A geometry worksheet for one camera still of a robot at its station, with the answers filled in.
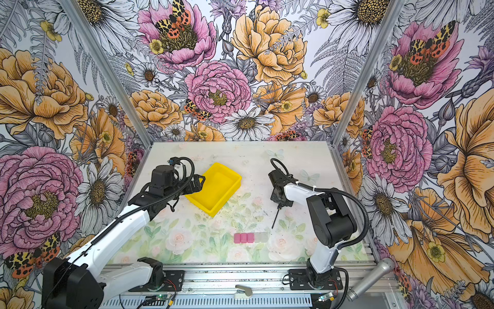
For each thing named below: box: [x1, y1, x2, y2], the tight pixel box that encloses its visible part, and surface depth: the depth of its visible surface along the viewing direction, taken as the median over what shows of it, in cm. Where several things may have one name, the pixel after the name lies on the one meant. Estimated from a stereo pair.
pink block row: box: [233, 231, 269, 244], surface depth 86 cm
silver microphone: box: [346, 258, 396, 302], surface depth 75 cm
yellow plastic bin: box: [185, 162, 243, 218], surface depth 98 cm
